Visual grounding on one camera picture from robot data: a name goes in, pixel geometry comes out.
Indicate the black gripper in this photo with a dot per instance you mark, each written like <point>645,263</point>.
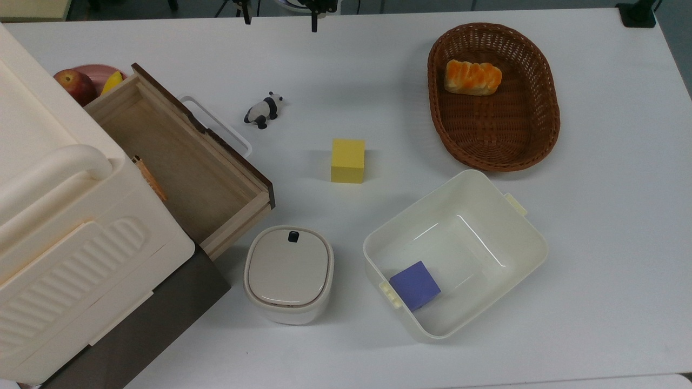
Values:
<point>319,5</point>

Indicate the black white panda toy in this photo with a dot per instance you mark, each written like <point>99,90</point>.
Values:
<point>265,111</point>

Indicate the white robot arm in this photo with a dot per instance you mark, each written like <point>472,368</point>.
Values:
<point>288,4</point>

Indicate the yellow cube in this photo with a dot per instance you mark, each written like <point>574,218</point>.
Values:
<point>347,162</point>

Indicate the yellow banana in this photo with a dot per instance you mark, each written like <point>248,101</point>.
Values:
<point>112,82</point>

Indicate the pink plate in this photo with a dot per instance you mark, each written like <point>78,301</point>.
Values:
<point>94,73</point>

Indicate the orange glazed bread loaf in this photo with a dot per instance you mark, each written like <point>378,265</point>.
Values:
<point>473,77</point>

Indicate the red apple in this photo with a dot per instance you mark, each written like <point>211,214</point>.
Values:
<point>75,86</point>

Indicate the brown wicker basket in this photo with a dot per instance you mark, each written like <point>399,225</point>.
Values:
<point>497,129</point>

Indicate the tan desk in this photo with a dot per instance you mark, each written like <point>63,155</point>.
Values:
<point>32,8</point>

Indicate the beige lidded trash can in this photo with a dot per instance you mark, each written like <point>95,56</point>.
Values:
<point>288,270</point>

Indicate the white plastic bin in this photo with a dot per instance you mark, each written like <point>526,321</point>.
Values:
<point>486,216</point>

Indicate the purple cube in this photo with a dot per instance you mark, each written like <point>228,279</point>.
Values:
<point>414,285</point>

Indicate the dark brown cabinet base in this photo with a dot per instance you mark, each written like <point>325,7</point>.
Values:
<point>162,313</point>

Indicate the cream plastic cabinet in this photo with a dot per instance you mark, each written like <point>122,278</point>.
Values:
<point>54,243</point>

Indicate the black clamp mount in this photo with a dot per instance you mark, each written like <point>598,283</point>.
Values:
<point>637,13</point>

